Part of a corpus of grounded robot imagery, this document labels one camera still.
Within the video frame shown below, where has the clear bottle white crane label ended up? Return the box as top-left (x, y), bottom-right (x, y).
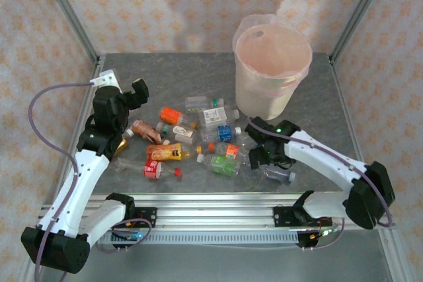
top-left (155, 122), bottom-right (200, 146)

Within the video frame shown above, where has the red label red cap bottle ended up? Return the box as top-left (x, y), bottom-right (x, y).
top-left (114, 158), bottom-right (184, 182)

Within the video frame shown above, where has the green label plastic bottle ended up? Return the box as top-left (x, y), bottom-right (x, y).
top-left (196, 153), bottom-right (251, 176)

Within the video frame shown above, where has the aluminium frame leg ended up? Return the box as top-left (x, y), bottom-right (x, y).
top-left (16, 248), bottom-right (50, 282)
top-left (376, 229), bottom-right (419, 282)

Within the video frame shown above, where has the orange label plastic bottle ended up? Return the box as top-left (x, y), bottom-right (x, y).
top-left (159, 106), bottom-right (199, 129)

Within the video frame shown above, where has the cream plastic waste bin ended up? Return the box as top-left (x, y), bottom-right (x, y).
top-left (234, 24), bottom-right (313, 121)

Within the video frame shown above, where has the orange cap orange white bottle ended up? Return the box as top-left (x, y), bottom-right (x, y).
top-left (207, 141), bottom-right (252, 161)

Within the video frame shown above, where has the blue label white print bottle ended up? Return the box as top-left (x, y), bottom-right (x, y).
top-left (200, 125), bottom-right (244, 143)

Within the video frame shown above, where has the small circuit board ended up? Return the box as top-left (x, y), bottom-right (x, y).
top-left (309, 227), bottom-right (341, 242)
top-left (112, 230), bottom-right (145, 244)

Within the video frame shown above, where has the clear bottle blue cap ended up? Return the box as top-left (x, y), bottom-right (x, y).
top-left (262, 166), bottom-right (297, 186)

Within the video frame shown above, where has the aluminium table side rail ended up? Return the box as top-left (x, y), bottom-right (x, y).
top-left (41, 55), bottom-right (106, 210)
top-left (328, 53), bottom-right (377, 203)

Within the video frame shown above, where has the clear square bottle green cap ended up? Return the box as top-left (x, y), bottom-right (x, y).
top-left (184, 96), bottom-right (225, 113)

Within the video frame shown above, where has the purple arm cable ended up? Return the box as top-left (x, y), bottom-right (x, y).
top-left (28, 82), bottom-right (100, 282)
top-left (246, 117), bottom-right (396, 230)

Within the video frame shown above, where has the grey slotted cable tray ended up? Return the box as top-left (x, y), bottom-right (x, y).
top-left (49, 230), bottom-right (320, 247)

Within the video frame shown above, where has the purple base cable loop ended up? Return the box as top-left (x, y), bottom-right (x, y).
top-left (95, 217), bottom-right (153, 255)
top-left (297, 217), bottom-right (346, 252)

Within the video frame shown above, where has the yellow orange juice bottle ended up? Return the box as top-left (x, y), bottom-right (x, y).
top-left (145, 142), bottom-right (204, 162)

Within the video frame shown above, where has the brown label plastic bottle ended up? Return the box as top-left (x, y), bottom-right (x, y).
top-left (125, 119), bottom-right (163, 146)

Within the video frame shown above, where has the aluminium frame post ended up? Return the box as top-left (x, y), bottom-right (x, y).
top-left (328, 0), bottom-right (394, 63)
top-left (34, 0), bottom-right (102, 65)

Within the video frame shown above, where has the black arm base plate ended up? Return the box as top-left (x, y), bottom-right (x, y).
top-left (272, 205), bottom-right (310, 229)
top-left (132, 205), bottom-right (158, 229)

